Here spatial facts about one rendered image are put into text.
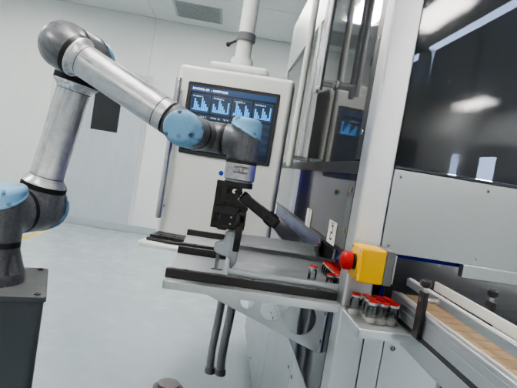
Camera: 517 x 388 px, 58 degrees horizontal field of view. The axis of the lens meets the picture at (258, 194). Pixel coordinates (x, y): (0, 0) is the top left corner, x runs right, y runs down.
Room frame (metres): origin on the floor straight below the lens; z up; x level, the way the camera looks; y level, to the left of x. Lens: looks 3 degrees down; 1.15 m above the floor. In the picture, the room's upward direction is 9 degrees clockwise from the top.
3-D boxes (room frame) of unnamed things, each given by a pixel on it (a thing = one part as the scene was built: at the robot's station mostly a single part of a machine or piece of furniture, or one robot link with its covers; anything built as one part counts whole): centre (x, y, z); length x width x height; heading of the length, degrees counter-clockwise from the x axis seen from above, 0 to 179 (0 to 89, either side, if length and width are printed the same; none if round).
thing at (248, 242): (1.55, -0.09, 0.90); 0.34 x 0.26 x 0.04; 95
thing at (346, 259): (0.97, -0.21, 0.99); 0.04 x 0.04 x 0.04; 5
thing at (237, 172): (1.13, 0.05, 1.14); 0.08 x 0.08 x 0.05
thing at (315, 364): (2.08, -0.14, 0.73); 1.98 x 0.01 x 0.25; 5
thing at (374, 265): (0.98, -0.26, 0.99); 0.08 x 0.07 x 0.07; 95
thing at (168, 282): (1.38, -0.03, 0.87); 0.70 x 0.48 x 0.02; 5
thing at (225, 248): (1.11, 0.06, 0.95); 0.06 x 0.03 x 0.09; 95
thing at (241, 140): (1.13, 0.06, 1.21); 0.09 x 0.08 x 0.11; 79
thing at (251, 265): (1.21, -0.12, 0.90); 0.34 x 0.26 x 0.04; 95
